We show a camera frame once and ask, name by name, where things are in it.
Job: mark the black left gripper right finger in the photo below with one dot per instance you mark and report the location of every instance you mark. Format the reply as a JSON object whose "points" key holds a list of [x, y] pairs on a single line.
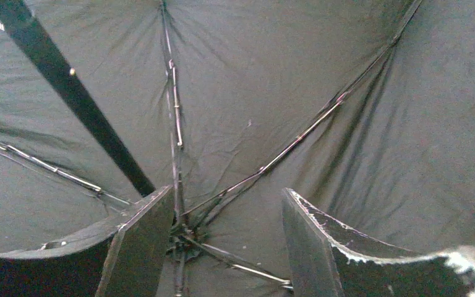
{"points": [[329, 258]]}

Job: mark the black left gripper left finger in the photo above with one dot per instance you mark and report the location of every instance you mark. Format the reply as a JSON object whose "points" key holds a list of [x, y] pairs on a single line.
{"points": [[121, 255]]}

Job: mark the lavender folding umbrella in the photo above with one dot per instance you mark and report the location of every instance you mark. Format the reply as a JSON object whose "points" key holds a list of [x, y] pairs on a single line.
{"points": [[364, 108]]}

